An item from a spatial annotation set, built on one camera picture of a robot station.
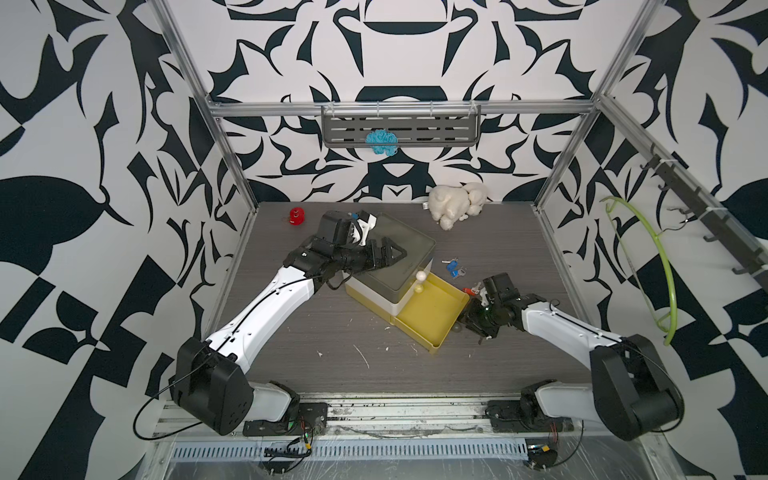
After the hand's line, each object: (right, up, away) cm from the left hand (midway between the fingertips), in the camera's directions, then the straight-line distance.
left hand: (394, 252), depth 75 cm
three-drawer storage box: (-3, -8, -1) cm, 9 cm away
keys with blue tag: (+20, -7, +27) cm, 34 cm away
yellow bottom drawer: (+11, -20, +17) cm, 28 cm away
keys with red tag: (+26, -14, +21) cm, 36 cm away
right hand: (+19, -19, +13) cm, 30 cm away
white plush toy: (+20, +16, +34) cm, 43 cm away
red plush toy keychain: (-35, +11, +35) cm, 50 cm away
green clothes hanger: (+59, -16, -7) cm, 62 cm away
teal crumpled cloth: (-3, +33, +16) cm, 36 cm away
